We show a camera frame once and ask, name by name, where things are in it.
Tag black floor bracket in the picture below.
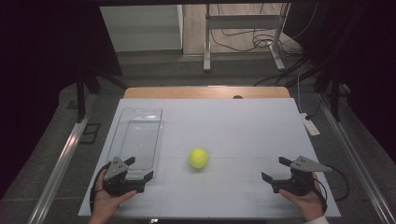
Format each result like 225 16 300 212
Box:
78 122 102 146

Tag wooden table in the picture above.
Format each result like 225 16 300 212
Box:
123 86 291 100

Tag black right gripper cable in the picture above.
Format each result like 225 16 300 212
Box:
323 163 350 203

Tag black plug with cable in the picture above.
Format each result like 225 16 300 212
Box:
304 98 322 121

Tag clear plastic container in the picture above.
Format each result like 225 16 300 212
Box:
106 106 164 181

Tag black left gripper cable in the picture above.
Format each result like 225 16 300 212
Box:
89 161 112 217

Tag white power strip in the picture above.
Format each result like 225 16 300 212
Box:
300 112 321 137

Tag person's right hand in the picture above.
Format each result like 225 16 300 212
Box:
277 173 327 223

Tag white cabinet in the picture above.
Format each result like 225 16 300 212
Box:
99 4 185 53

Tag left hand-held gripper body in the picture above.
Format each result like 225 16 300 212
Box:
102 156 146 197

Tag black metal stand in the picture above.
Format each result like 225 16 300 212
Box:
75 65 129 123
312 65 344 123

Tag yellow tennis ball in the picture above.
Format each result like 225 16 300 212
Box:
188 147 209 170

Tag tangled black floor cables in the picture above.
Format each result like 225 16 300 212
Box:
209 3 305 59

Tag white power cable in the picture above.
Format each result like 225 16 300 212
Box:
296 72 305 115

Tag person's left hand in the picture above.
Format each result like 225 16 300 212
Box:
92 177 138 219

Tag aluminium rail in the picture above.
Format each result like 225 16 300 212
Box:
26 92 98 224
317 92 396 224

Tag black curtain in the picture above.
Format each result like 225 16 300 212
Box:
282 0 396 157
0 0 123 200

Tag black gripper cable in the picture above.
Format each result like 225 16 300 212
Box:
89 161 112 217
323 163 350 203

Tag grey metal desk frame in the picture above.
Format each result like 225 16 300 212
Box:
203 3 292 74

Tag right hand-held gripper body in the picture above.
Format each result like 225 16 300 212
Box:
271 154 333 197

